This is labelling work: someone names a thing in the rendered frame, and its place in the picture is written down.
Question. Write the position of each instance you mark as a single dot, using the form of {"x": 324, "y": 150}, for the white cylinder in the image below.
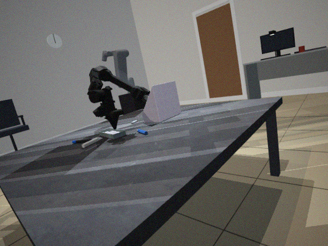
{"x": 89, "y": 143}

